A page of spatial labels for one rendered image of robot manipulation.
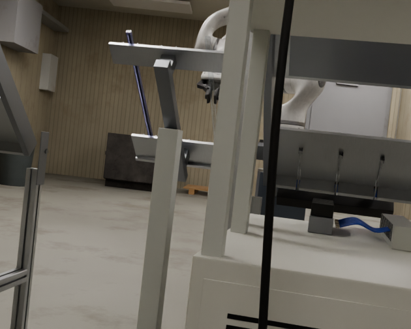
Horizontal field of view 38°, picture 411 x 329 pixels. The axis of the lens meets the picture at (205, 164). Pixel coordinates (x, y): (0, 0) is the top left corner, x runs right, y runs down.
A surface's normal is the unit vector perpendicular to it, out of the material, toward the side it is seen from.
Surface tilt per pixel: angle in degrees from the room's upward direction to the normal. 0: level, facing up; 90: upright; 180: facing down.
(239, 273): 90
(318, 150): 137
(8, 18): 90
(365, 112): 90
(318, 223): 90
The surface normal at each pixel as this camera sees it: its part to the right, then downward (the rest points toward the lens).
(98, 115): -0.04, 0.03
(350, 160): -0.22, 0.74
